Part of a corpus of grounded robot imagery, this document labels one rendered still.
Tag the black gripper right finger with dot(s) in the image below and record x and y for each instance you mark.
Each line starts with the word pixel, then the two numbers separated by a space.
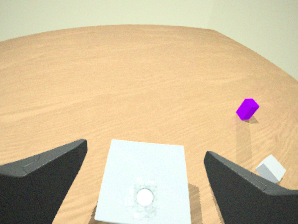
pixel 245 198

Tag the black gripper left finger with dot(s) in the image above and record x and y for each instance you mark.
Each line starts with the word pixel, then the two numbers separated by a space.
pixel 32 190

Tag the small purple block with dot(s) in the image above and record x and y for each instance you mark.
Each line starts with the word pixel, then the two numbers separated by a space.
pixel 246 109

